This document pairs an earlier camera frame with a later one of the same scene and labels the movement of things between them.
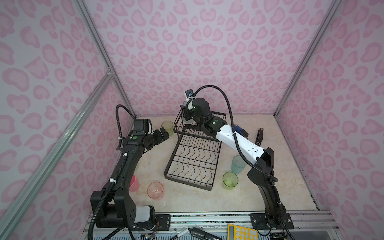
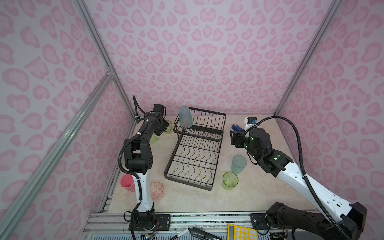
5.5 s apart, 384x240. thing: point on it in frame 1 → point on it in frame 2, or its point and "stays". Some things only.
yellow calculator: [235, 232] stays
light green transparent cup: [168, 125] stays
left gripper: [159, 138] → [158, 132]
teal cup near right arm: [238, 164] stays
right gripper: [186, 112] → [240, 136]
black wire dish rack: [194, 160] stays
